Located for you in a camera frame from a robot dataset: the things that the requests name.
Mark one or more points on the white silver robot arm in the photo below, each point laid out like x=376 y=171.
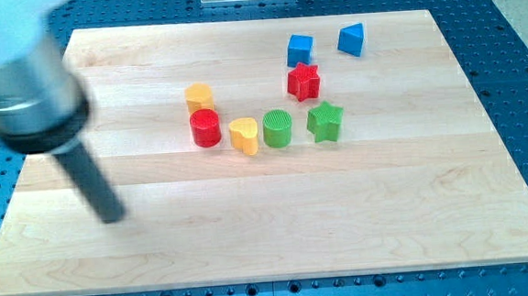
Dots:
x=43 y=107

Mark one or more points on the yellow heart block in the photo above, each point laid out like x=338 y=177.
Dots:
x=244 y=135

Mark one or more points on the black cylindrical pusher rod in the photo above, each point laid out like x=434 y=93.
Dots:
x=80 y=167

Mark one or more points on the green star block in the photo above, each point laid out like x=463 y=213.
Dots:
x=324 y=122

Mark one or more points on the blue cube block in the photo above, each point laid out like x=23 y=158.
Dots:
x=299 y=50

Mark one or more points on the blue triangle block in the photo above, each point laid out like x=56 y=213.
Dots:
x=351 y=39

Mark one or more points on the green cylinder block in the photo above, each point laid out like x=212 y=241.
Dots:
x=277 y=131

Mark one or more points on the light wooden board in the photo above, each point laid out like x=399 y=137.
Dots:
x=418 y=179

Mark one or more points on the red star block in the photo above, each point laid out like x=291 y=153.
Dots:
x=304 y=82

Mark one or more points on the yellow hexagon block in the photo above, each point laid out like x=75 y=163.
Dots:
x=199 y=96

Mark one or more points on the red cylinder block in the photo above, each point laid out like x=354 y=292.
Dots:
x=206 y=131

